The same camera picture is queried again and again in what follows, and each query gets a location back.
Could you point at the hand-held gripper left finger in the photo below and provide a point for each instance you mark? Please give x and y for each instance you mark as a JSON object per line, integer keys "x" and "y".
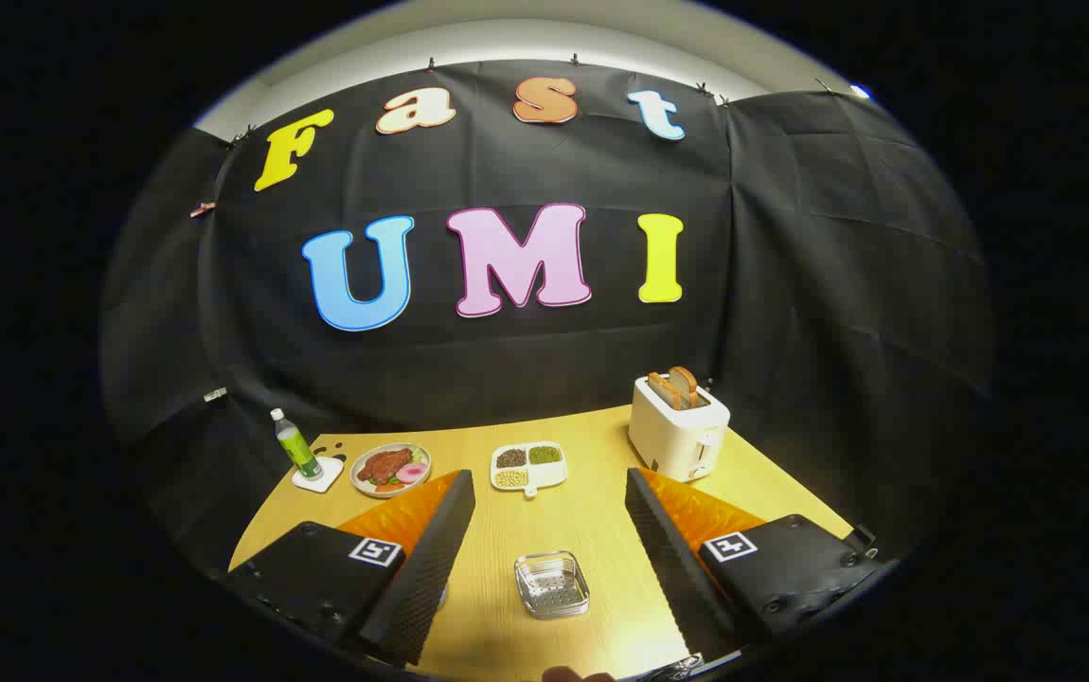
{"x": 431, "y": 559}

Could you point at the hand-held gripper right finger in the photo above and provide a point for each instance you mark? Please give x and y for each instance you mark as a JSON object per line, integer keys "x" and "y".
{"x": 672, "y": 559}

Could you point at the pink ham slice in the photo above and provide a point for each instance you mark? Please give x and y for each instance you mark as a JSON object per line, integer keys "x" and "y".
{"x": 411, "y": 473}

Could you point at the beige oval food plate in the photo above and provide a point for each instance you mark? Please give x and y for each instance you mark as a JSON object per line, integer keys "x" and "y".
{"x": 374, "y": 487}

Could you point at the brown grilled steak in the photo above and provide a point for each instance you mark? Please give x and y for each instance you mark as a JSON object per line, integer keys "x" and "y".
{"x": 383, "y": 465}

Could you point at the white toaster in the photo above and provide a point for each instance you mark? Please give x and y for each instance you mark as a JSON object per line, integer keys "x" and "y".
{"x": 672, "y": 440}

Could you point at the perforated steel tray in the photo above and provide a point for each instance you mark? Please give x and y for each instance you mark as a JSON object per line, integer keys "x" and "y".
{"x": 551, "y": 585}

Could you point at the white square coaster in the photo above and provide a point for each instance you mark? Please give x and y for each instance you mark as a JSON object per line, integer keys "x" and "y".
{"x": 329, "y": 479}

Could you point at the white divided bean dish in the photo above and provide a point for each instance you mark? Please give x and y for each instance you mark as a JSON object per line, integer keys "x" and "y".
{"x": 554, "y": 473}

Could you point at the brown toast slice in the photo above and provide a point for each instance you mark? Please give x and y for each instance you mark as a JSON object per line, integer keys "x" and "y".
{"x": 665, "y": 390}
{"x": 686, "y": 381}

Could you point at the green label plastic bottle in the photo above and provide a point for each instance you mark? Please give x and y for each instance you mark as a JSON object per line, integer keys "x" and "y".
{"x": 295, "y": 445}

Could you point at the silver clip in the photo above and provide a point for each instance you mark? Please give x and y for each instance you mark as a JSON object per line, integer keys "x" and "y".
{"x": 215, "y": 394}

